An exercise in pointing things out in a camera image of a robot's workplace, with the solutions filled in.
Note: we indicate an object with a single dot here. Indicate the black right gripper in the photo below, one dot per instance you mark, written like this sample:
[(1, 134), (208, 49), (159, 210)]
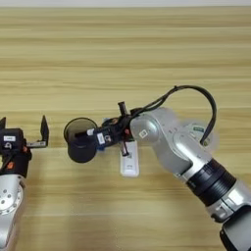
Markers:
[(121, 130)]

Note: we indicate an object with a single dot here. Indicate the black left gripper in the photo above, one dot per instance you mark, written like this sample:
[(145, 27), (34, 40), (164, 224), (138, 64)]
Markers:
[(16, 161)]

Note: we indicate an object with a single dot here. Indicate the white marker with black cap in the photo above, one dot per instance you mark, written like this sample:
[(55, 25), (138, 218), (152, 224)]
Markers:
[(89, 132)]

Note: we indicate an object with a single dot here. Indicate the black mesh pen cup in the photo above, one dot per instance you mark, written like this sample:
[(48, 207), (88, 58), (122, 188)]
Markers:
[(80, 143)]

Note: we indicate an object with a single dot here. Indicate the white rectangular plastic case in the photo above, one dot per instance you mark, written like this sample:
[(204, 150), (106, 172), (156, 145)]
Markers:
[(129, 163)]

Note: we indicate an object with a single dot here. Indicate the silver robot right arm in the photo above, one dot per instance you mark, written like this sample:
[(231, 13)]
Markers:
[(183, 153)]

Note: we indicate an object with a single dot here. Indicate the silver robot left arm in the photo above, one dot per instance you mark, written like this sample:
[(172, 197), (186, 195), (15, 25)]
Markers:
[(8, 209)]

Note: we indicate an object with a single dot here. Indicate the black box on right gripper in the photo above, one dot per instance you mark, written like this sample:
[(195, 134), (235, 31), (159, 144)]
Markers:
[(104, 138)]

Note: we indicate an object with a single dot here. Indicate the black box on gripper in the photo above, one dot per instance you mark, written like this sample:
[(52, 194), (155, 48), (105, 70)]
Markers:
[(104, 138), (10, 139)]

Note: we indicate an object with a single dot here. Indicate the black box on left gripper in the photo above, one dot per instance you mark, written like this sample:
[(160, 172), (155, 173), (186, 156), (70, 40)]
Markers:
[(10, 139)]

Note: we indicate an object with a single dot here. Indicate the clear tape roll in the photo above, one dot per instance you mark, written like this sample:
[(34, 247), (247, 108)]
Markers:
[(199, 129)]

